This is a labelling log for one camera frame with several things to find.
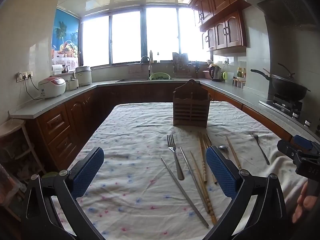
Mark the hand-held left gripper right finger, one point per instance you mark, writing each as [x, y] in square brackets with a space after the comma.
[220, 170]

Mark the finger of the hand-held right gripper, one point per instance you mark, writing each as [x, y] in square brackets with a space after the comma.
[302, 140]

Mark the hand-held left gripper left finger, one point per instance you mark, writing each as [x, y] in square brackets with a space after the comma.
[90, 170]

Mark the wooden utensil holder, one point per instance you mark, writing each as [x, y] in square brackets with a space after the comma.
[191, 110]

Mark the person's right hand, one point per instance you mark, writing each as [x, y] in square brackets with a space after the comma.
[305, 205]

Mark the steel spoon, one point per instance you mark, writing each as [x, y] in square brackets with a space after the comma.
[223, 147]

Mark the carved wooden chopstick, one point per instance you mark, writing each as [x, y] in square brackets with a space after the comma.
[203, 187]

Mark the metal chopstick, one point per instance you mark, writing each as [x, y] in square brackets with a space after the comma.
[185, 193]
[194, 180]

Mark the gas stove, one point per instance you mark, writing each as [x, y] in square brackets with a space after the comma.
[285, 105]

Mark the steel fork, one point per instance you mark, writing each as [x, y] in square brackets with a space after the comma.
[178, 167]

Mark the dark spoon at right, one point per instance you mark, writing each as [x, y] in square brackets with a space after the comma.
[261, 150]

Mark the floral white tablecloth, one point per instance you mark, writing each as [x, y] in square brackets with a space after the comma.
[137, 155]

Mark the wooden base cabinets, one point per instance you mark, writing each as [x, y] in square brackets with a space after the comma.
[80, 112]

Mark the small spice jar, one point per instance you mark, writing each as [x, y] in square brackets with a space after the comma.
[238, 83]
[242, 84]
[235, 82]

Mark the light wooden stool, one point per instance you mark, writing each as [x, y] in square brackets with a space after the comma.
[15, 127]

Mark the small white electric pot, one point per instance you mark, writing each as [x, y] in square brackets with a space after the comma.
[72, 83]

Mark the white and pink rice cooker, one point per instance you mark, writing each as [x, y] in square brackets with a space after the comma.
[52, 87]

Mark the green condiment bottle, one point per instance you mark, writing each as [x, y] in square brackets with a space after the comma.
[239, 73]

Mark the green-lidded plastic jug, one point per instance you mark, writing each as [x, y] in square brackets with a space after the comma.
[227, 77]

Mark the large white steamer pot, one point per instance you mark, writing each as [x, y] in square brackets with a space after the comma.
[83, 76]

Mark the pink plastic container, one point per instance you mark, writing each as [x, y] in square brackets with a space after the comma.
[206, 75]

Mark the steel electric kettle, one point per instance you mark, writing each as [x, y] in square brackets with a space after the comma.
[215, 73]

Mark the steel kitchen sink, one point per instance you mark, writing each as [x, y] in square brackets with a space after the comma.
[132, 80]

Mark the small brown jar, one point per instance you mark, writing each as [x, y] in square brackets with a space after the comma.
[65, 69]

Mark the paper towel roll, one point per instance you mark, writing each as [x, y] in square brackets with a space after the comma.
[56, 69]

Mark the pink dishcloth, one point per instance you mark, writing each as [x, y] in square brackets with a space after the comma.
[136, 69]

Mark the green colander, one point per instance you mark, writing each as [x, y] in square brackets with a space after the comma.
[160, 76]

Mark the dish drying rack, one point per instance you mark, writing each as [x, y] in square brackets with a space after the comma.
[181, 65]

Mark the steel sink faucet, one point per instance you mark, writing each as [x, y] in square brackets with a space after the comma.
[149, 67]

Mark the clear bottle with black cap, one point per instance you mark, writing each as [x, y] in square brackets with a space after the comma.
[158, 58]

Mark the yellow brown bottle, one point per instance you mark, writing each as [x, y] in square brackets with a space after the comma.
[151, 57]

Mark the kitchen window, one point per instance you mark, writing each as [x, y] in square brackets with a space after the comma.
[127, 37]

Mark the steel range hood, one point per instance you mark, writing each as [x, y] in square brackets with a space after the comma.
[287, 2]

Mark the white wall socket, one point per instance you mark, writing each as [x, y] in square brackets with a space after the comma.
[225, 61]

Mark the wall socket strip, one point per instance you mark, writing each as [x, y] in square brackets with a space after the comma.
[25, 75]

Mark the tropical fruit wall poster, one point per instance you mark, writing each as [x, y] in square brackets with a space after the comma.
[65, 37]

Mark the wooden wall cabinets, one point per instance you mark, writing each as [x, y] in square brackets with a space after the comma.
[225, 10]

